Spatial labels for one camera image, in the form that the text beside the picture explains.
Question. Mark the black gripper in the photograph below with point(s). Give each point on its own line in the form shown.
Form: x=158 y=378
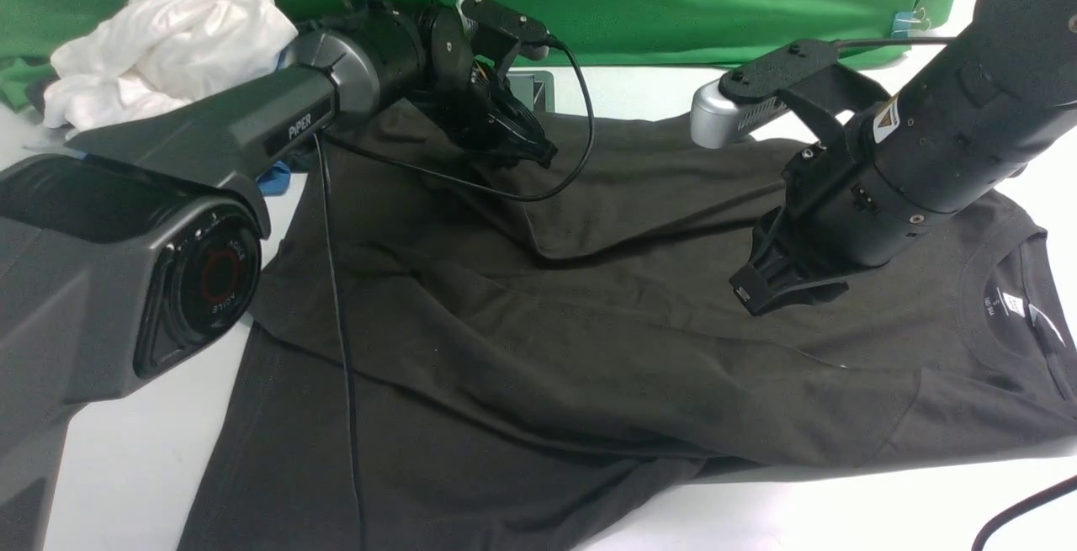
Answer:
x=840 y=218
x=485 y=119

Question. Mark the dark gray long-sleeved shirt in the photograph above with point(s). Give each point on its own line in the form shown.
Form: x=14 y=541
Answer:
x=433 y=369

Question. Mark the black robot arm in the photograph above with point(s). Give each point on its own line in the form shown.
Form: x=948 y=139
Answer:
x=887 y=169

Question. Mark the gray robot arm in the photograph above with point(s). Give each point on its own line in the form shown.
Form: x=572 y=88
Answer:
x=141 y=243

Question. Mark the blue binder clip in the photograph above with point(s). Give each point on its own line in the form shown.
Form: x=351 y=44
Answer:
x=910 y=23

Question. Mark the blue crumpled garment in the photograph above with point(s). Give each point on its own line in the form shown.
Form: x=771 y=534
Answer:
x=276 y=181

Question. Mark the white crumpled garment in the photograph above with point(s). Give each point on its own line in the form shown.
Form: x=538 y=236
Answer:
x=155 y=56

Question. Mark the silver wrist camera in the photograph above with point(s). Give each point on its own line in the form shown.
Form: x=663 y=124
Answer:
x=715 y=121
x=500 y=33

